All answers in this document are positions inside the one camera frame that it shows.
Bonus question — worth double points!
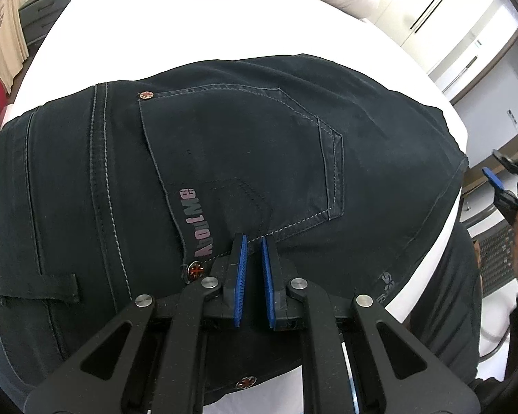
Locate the beige curtain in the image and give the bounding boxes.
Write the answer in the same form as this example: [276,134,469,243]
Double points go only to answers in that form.
[0,0,37,96]

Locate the bed with white sheet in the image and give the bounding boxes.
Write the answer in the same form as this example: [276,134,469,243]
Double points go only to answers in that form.
[0,0,471,414]

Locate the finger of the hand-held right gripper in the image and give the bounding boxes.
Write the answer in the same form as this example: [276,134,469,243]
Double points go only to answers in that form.
[482,150,518,193]
[494,189,518,225]

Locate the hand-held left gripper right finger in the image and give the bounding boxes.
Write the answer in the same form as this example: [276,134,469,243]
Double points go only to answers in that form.
[261,236,482,414]

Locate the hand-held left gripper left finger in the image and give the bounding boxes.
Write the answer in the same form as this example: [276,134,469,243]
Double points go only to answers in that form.
[23,233,248,414]

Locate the grey nightstand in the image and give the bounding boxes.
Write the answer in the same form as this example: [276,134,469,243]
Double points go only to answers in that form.
[18,0,87,46]

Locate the black jeans pants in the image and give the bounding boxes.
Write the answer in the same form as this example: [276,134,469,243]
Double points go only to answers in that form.
[0,54,469,402]

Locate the dark gridded object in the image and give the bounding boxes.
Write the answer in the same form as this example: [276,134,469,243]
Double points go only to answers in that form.
[478,223,518,296]

